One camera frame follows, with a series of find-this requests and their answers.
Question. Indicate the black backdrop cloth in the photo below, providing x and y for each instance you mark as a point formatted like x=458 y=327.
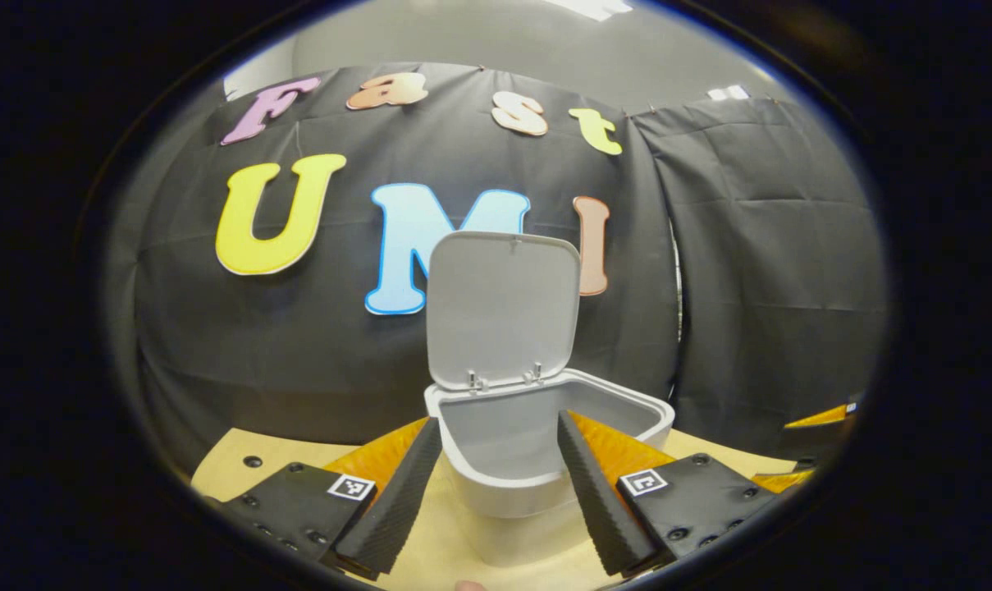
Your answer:
x=750 y=287

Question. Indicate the white desktop garbage bin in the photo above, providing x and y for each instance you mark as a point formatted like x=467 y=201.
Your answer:
x=504 y=312

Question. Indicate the small ceiling light panel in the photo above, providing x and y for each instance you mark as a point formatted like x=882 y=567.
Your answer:
x=727 y=93

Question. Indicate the wooden desktop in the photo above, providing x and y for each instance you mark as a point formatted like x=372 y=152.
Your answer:
x=241 y=484

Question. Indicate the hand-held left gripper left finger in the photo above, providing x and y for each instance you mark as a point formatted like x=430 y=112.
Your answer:
x=393 y=501

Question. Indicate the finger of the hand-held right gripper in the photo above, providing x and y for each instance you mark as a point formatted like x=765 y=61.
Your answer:
x=787 y=478
x=824 y=417

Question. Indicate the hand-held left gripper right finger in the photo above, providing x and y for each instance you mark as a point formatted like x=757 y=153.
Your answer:
x=594 y=501

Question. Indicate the long ceiling light panel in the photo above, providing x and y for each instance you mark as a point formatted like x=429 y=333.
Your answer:
x=590 y=8

